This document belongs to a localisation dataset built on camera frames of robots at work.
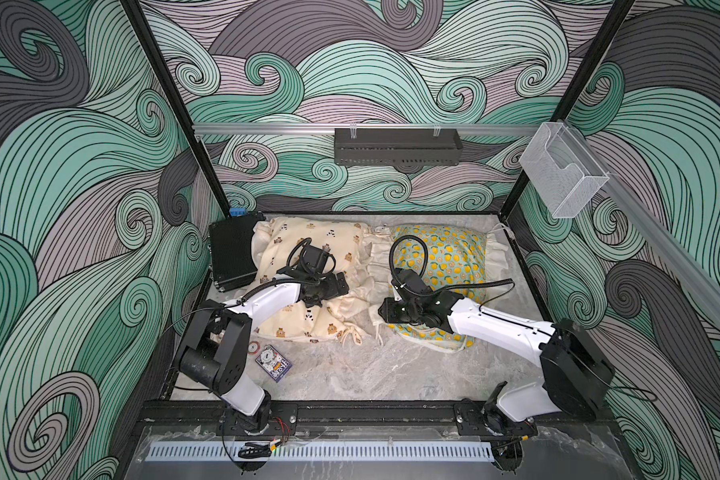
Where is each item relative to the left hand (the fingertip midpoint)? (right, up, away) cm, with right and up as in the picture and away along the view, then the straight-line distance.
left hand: (337, 287), depth 90 cm
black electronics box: (-36, +8, +10) cm, 39 cm away
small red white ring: (-24, -17, -4) cm, 30 cm away
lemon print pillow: (+38, +10, +5) cm, 40 cm away
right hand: (+12, -7, -6) cm, 15 cm away
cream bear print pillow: (+4, +14, +8) cm, 16 cm away
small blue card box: (-17, -20, -9) cm, 27 cm away
